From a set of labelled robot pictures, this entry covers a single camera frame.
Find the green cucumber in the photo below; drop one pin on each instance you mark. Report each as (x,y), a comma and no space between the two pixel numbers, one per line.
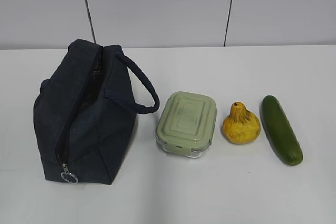
(279,132)

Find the yellow gourd squash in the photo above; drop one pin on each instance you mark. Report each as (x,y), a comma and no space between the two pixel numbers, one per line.
(241,126)

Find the green lid glass food container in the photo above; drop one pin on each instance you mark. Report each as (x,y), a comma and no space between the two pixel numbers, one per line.
(187,124)

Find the navy blue lunch bag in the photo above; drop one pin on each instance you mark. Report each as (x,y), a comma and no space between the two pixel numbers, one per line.
(85,113)

